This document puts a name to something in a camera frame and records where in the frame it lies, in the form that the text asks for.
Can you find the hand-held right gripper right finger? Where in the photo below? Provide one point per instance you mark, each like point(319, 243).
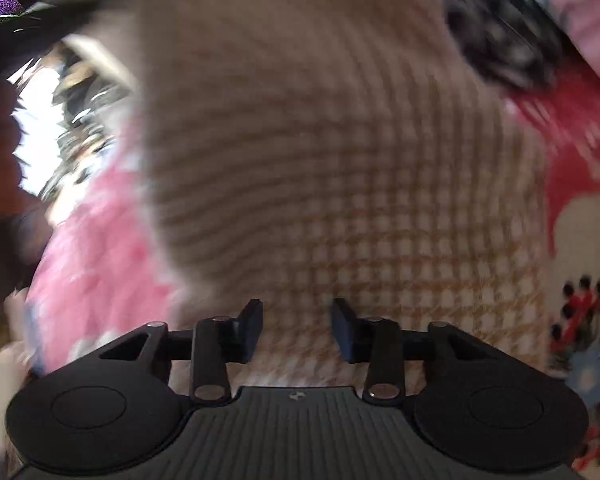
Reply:
point(344, 332)

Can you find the beige houndstooth cardigan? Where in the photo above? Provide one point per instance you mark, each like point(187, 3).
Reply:
point(330, 135)

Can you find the dark plaid shirt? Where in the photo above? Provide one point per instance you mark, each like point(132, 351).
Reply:
point(500, 20)

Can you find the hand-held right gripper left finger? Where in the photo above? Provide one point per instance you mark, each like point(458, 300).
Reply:
point(250, 332)

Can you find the pink grey floral quilt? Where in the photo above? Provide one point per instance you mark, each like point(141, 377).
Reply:
point(585, 5)

